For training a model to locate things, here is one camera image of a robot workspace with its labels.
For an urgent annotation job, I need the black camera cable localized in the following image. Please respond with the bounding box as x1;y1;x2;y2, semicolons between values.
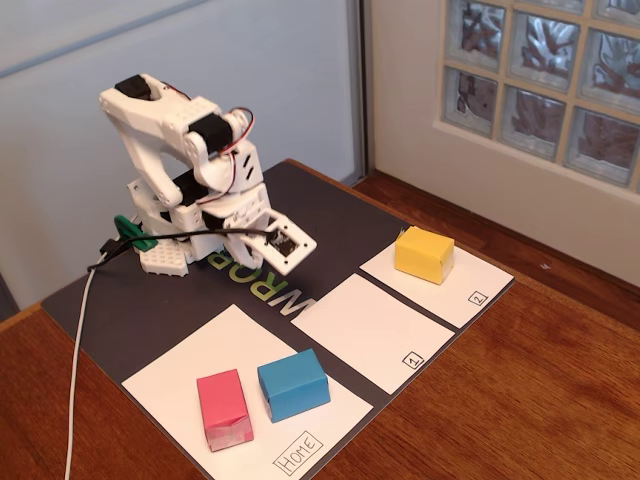
87;225;282;274

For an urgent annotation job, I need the red paper box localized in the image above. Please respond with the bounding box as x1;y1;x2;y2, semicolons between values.
196;368;255;455

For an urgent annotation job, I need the grey metal door frame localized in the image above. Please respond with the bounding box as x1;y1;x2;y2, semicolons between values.
346;0;375;184

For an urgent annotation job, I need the glass block window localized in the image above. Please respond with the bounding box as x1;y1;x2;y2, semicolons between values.
439;0;640;194

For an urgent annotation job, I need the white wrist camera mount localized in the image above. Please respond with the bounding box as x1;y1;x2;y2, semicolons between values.
249;208;319;277

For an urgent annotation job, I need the black mat with WROB print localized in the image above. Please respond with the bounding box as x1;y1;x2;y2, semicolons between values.
40;158;517;480

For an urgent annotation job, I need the white paper sheet marked HOME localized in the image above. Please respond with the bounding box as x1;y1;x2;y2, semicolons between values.
121;303;376;480

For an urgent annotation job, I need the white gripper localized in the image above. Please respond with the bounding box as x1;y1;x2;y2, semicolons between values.
199;181;273;269

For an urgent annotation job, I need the white cable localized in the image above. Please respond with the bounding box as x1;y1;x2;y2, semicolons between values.
63;252;109;480

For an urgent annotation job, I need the white paper sheet marked 2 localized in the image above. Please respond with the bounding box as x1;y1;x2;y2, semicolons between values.
358;234;516;330

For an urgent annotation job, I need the blue paper box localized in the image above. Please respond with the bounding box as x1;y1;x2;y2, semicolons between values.
256;348;332;425

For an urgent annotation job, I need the green table clamp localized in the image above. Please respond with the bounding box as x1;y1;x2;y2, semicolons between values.
113;214;159;252

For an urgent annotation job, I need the red servo wire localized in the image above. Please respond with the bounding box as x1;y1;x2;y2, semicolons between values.
197;106;258;205

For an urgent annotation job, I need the white paper sheet marked 1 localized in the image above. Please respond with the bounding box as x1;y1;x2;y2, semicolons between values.
290;272;457;397

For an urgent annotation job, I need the yellow paper box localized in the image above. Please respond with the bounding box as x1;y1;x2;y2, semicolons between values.
393;225;456;287

